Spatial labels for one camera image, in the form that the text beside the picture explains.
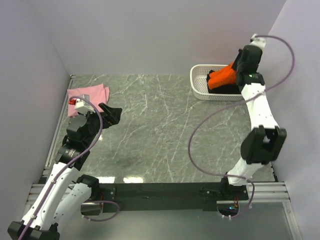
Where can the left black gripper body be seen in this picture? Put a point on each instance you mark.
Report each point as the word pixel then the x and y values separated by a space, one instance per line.
pixel 94 121

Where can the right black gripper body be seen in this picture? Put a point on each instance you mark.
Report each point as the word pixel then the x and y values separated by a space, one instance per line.
pixel 237 65

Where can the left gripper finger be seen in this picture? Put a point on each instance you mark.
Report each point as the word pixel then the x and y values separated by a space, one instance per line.
pixel 106 110
pixel 113 115

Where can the orange t shirt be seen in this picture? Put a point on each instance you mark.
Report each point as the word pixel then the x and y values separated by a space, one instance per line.
pixel 225 76

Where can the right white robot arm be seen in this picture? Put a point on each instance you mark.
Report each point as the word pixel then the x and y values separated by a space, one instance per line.
pixel 263 144

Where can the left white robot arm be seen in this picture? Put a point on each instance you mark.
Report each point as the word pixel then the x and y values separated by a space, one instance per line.
pixel 65 191

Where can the folded pink t shirt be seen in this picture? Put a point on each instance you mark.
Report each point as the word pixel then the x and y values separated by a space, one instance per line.
pixel 95 94

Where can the black t shirt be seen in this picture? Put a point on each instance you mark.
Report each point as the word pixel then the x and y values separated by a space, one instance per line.
pixel 231 89

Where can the white perforated plastic basket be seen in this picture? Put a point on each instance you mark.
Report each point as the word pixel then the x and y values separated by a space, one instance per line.
pixel 198 81

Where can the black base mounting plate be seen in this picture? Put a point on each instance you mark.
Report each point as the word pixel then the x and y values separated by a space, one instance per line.
pixel 171 196

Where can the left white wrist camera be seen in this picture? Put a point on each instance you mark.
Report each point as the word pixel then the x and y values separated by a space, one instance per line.
pixel 80 106

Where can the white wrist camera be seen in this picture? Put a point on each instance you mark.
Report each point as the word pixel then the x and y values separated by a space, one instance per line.
pixel 80 106
pixel 259 42

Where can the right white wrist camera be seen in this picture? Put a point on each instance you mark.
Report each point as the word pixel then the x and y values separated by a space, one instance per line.
pixel 259 42

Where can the aluminium frame rail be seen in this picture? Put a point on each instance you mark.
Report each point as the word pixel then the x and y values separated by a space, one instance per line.
pixel 36 188

